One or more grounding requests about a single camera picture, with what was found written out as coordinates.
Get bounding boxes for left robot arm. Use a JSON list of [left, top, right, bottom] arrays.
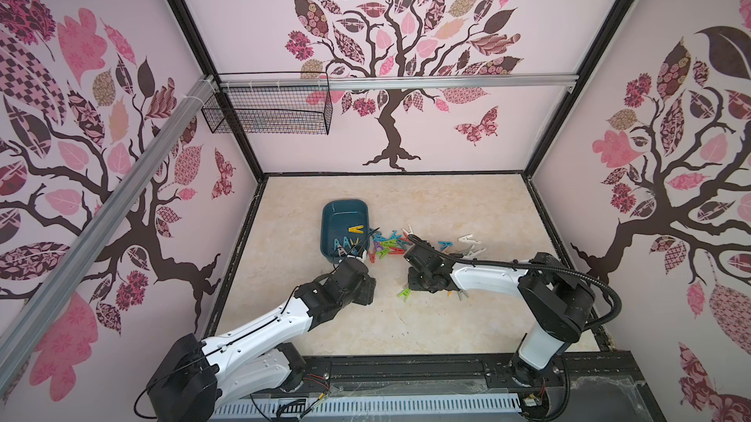
[[144, 256, 376, 421]]

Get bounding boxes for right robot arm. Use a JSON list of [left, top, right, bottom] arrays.
[[404, 240, 595, 387]]

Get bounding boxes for dark teal storage box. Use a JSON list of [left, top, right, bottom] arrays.
[[320, 199, 371, 265]]

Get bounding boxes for green clothespin in pile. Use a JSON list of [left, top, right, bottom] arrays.
[[397, 288, 412, 302]]

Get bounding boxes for blue clothespin right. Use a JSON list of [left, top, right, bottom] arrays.
[[438, 241, 454, 251]]

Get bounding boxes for mint clothespin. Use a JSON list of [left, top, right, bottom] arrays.
[[464, 248, 486, 259]]

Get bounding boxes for white clothespin right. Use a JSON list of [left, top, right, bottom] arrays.
[[458, 234, 479, 244]]

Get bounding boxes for white slotted cable duct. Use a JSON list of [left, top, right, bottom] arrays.
[[210, 394, 521, 421]]

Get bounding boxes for right black corrugated cable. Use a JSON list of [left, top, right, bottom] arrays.
[[407, 233, 623, 332]]

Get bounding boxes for back aluminium rail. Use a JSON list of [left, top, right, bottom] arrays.
[[220, 73, 579, 91]]

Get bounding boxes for aluminium rail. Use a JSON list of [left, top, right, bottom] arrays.
[[220, 73, 579, 91], [1, 75, 215, 391]]

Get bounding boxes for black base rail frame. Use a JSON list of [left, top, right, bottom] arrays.
[[234, 352, 664, 421]]

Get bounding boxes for black wire basket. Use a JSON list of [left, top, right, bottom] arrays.
[[201, 70, 334, 136]]

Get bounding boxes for left aluminium rail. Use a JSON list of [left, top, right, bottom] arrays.
[[1, 75, 215, 391]]

